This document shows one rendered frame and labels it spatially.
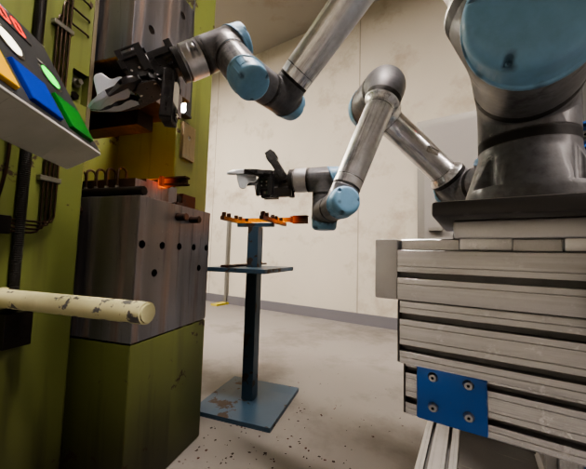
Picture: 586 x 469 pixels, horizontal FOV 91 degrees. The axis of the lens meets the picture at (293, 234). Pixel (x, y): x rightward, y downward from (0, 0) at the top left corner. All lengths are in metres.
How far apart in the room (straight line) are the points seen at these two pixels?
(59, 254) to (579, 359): 1.13
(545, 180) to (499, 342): 0.20
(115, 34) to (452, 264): 1.18
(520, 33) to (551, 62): 0.04
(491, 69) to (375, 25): 3.91
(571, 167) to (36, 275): 1.14
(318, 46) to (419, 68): 3.10
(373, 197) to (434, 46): 1.67
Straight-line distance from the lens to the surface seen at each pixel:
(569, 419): 0.54
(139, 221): 0.98
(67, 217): 1.09
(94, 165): 1.61
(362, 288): 3.35
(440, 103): 3.55
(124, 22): 1.27
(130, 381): 1.06
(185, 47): 0.73
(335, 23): 0.73
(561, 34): 0.38
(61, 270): 1.09
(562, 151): 0.49
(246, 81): 0.64
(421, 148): 1.03
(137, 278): 0.99
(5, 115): 0.63
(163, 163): 1.50
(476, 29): 0.39
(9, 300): 0.94
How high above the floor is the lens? 0.74
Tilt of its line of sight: 4 degrees up
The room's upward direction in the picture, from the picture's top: 2 degrees clockwise
